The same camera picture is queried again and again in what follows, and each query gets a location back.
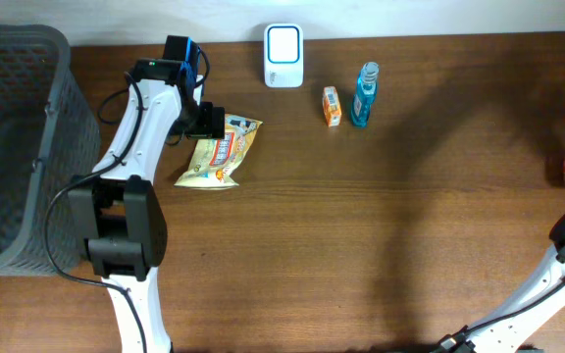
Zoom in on white barcode scanner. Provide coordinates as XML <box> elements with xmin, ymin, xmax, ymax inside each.
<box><xmin>263</xmin><ymin>24</ymin><xmax>304</xmax><ymax>88</ymax></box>

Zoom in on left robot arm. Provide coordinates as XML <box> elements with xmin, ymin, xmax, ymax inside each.
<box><xmin>66</xmin><ymin>35</ymin><xmax>225</xmax><ymax>352</ymax></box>

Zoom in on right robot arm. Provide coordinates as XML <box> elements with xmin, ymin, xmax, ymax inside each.
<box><xmin>433</xmin><ymin>215</ymin><xmax>565</xmax><ymax>353</ymax></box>

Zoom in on grey plastic mesh basket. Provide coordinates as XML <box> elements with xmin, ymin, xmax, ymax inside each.
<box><xmin>0</xmin><ymin>25</ymin><xmax>101</xmax><ymax>277</ymax></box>

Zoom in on small orange box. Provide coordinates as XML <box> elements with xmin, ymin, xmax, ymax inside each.
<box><xmin>322</xmin><ymin>86</ymin><xmax>341</xmax><ymax>127</ymax></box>

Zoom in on yellow snack bag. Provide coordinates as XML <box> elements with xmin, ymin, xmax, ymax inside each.
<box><xmin>174</xmin><ymin>114</ymin><xmax>262</xmax><ymax>189</ymax></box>

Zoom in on blue mouthwash bottle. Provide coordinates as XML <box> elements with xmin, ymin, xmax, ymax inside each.
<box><xmin>351</xmin><ymin>62</ymin><xmax>380</xmax><ymax>127</ymax></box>

